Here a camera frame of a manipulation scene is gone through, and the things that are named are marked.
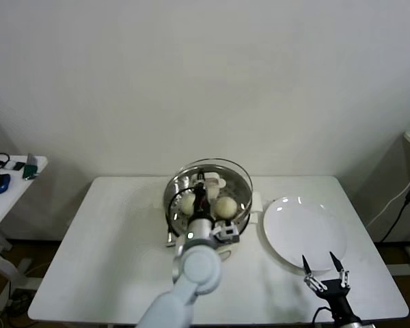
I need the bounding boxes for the white table base frame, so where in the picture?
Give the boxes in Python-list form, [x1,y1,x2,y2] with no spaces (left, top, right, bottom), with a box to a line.
[0,258,42,310]

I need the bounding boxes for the round glass pot lid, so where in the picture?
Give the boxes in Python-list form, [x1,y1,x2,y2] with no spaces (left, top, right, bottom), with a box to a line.
[170,156,254,223]

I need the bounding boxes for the green circuit board item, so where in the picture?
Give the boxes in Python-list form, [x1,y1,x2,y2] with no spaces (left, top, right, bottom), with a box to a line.
[21,152,39,181]

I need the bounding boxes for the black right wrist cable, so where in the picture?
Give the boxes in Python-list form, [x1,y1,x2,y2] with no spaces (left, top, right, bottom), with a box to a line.
[312,306,336,324]

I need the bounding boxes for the white wall cable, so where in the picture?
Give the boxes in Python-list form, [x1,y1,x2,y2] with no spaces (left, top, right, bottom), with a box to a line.
[367,170,410,230]

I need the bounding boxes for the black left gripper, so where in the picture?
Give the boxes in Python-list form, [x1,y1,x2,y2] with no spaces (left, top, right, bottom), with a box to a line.
[191,169,213,219]

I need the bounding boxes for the large white plate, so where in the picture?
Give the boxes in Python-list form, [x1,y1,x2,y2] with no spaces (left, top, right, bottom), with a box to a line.
[262,196,348,276]

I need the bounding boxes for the stainless steel steamer basket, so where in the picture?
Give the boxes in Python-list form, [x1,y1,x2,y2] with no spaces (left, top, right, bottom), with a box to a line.
[163,163,264,240]

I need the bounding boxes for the white desk foot bar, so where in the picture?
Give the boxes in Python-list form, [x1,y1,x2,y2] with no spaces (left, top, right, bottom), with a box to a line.
[385,247,410,276]

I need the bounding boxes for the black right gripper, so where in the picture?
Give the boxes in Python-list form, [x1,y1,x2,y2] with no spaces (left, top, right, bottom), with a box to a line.
[302,251,351,314]

